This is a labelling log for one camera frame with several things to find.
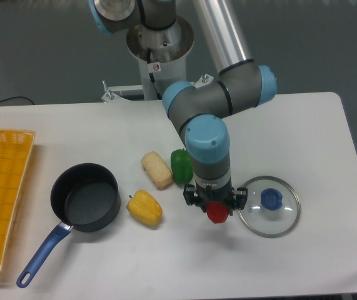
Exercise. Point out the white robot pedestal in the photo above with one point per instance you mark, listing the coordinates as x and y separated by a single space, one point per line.
161 57

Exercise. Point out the red toy pepper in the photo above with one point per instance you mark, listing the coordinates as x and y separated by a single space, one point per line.
217 212

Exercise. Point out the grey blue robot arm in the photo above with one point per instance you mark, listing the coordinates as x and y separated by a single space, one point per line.
198 113

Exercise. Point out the yellow toy pepper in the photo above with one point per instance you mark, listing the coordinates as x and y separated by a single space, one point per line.
144 208

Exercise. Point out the green toy pepper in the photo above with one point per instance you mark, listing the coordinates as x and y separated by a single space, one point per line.
181 166

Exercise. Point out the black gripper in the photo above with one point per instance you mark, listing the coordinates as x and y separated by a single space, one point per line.
233 199

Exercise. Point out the black saucepan blue handle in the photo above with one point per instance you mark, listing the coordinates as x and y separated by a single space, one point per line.
85 198

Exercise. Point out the glass lid blue knob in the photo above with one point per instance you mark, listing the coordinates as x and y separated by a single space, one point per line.
272 209

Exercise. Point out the beige toy bread loaf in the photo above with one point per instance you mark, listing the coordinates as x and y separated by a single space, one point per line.
157 170

